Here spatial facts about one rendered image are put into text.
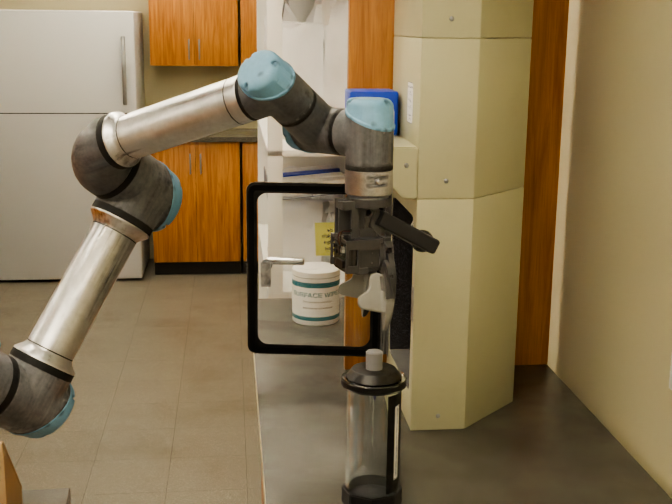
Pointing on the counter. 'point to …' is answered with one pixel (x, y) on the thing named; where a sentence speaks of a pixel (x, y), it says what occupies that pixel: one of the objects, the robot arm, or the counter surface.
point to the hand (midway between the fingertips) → (378, 316)
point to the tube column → (463, 18)
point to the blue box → (376, 96)
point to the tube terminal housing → (464, 221)
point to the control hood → (405, 168)
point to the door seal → (254, 277)
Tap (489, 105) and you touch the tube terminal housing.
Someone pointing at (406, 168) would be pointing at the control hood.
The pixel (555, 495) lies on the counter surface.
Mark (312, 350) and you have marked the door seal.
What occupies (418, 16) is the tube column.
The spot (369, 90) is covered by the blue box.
